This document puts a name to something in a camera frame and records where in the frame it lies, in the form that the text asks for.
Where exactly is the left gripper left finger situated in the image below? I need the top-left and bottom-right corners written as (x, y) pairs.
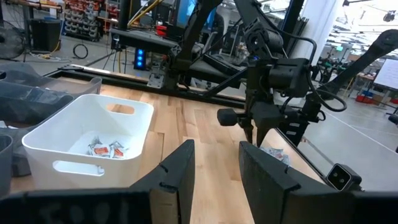
top-left (129, 139), bottom-right (196, 224)

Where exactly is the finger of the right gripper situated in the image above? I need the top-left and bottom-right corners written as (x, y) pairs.
top-left (255, 123), bottom-right (275, 147)
top-left (243, 123), bottom-right (255, 144)

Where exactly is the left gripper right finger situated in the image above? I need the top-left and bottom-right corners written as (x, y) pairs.
top-left (238, 141), bottom-right (354, 224)

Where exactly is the red printed small packet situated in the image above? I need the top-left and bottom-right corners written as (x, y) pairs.
top-left (110, 146), bottom-right (127, 159)
top-left (93, 144), bottom-right (110, 157)

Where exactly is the white packet with text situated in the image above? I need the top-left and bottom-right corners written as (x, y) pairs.
top-left (259, 146), bottom-right (292, 166)

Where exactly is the red floor crate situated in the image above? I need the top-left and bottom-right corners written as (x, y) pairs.
top-left (355, 93), bottom-right (374, 104)

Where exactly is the white pillar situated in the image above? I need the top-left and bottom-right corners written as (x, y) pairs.
top-left (292, 0), bottom-right (343, 63)

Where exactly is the blue tablet screen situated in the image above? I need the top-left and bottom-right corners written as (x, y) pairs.
top-left (177, 0), bottom-right (197, 29)

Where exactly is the white plastic bin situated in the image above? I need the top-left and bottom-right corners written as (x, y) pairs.
top-left (21, 94), bottom-right (155, 190)

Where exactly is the white board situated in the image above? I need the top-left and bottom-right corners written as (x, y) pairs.
top-left (373, 58), bottom-right (398, 91)

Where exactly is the black side desk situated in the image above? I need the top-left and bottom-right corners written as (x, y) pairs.
top-left (108, 27), bottom-right (181, 57)

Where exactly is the red parts bin shelf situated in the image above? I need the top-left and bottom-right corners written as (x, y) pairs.
top-left (63, 0), bottom-right (119, 42)

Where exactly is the black cabinet box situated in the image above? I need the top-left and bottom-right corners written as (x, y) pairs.
top-left (30, 18), bottom-right (62, 53)

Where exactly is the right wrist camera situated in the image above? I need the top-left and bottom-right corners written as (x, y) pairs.
top-left (267, 58), bottom-right (312, 98)

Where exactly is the black table-level camera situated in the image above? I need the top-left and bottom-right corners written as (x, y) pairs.
top-left (326, 163), bottom-right (363, 192)

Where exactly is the silver mounting bracket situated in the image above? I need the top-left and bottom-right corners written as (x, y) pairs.
top-left (146, 70), bottom-right (167, 90)

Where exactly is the black aluminium table frame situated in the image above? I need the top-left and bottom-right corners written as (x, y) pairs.
top-left (43, 63), bottom-right (332, 187)

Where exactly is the black floor cable coil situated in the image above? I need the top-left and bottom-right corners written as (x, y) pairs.
top-left (72, 43), bottom-right (89, 60)

